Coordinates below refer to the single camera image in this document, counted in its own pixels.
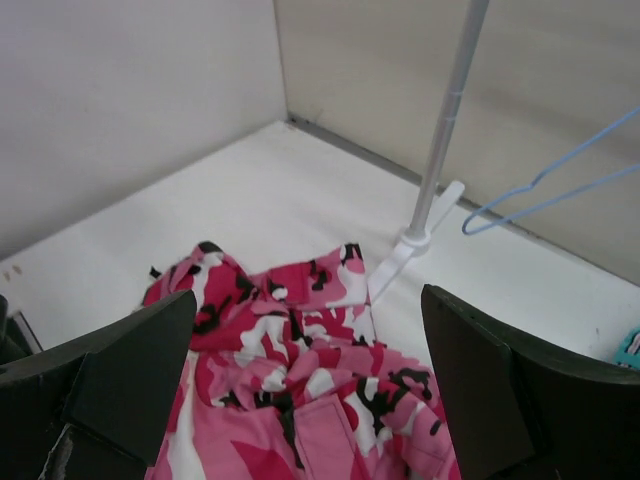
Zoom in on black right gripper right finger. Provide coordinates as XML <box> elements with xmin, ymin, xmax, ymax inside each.
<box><xmin>421</xmin><ymin>285</ymin><xmax>639</xmax><ymax>479</ymax></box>

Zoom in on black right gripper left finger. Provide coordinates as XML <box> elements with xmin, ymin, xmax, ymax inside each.
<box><xmin>1</xmin><ymin>291</ymin><xmax>196</xmax><ymax>479</ymax></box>

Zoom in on pink camouflage trousers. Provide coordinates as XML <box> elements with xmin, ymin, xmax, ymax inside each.
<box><xmin>143</xmin><ymin>241</ymin><xmax>460</xmax><ymax>479</ymax></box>

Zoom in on teal shorts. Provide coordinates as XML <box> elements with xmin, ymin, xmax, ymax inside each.
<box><xmin>614</xmin><ymin>327</ymin><xmax>640</xmax><ymax>370</ymax></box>

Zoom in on white clothes rack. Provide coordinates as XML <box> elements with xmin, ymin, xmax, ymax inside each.
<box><xmin>368</xmin><ymin>0</ymin><xmax>490</xmax><ymax>302</ymax></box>

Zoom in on blue wire hanger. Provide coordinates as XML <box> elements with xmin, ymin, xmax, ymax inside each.
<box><xmin>461</xmin><ymin>105</ymin><xmax>640</xmax><ymax>236</ymax></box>

